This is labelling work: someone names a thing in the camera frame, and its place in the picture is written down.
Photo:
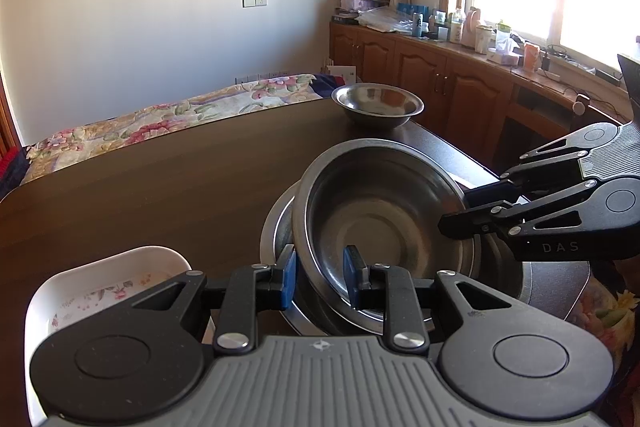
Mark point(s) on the blue can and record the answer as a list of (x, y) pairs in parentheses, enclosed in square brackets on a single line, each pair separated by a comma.
[(418, 26)]

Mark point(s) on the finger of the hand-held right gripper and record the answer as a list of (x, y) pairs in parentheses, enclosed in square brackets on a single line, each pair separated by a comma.
[(492, 196), (465, 223)]

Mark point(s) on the white bottle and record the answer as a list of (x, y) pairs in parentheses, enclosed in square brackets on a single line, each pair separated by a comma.
[(456, 27)]

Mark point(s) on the red knitted cloth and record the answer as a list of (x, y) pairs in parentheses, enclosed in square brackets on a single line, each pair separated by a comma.
[(6, 162)]

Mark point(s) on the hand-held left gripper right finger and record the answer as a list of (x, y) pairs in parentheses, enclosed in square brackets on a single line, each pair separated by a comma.
[(352, 278)]

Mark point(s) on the navy blanket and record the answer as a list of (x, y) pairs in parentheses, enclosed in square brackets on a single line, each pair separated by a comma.
[(12, 184)]

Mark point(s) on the white paper box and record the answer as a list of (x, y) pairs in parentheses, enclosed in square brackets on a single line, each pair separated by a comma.
[(342, 74)]

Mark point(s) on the white jar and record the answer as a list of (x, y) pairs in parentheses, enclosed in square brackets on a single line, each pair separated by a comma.
[(484, 39)]

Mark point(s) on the white floral square plate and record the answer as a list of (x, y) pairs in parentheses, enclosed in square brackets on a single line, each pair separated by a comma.
[(100, 272)]

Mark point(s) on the small steel bowl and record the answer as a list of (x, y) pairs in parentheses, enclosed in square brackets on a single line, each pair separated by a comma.
[(375, 104)]

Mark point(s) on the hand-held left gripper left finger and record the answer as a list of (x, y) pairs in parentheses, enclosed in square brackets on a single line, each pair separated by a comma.
[(289, 279)]

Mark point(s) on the power strip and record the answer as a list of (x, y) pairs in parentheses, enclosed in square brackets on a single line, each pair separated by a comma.
[(607, 76)]

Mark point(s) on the wooden cabinet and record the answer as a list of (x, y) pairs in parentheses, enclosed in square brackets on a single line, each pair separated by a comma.
[(450, 82)]

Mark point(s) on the large steel bowl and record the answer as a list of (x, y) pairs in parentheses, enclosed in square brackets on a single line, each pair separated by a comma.
[(275, 237)]

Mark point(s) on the dark floral cloth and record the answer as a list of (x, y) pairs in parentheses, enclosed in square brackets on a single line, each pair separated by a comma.
[(615, 307)]

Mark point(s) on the orange packet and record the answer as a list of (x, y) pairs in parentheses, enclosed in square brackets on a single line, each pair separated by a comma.
[(531, 56)]

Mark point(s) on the wall socket row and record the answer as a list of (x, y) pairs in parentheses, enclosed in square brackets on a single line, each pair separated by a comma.
[(262, 76)]

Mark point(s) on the pink container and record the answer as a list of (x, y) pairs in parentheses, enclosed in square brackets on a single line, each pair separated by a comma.
[(472, 27)]

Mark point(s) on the white wall switch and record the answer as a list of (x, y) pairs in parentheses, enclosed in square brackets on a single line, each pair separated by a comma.
[(255, 0)]

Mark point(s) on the floral bedspread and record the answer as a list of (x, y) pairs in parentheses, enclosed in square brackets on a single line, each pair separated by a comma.
[(150, 117)]

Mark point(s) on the clear plastic bag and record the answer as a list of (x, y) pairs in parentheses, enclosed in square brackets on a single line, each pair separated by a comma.
[(385, 19)]

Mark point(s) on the medium steel bowl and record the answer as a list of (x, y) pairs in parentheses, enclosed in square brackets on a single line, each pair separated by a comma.
[(380, 207)]

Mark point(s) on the tissue box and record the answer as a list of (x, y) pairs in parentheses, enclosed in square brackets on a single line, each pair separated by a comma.
[(502, 57)]

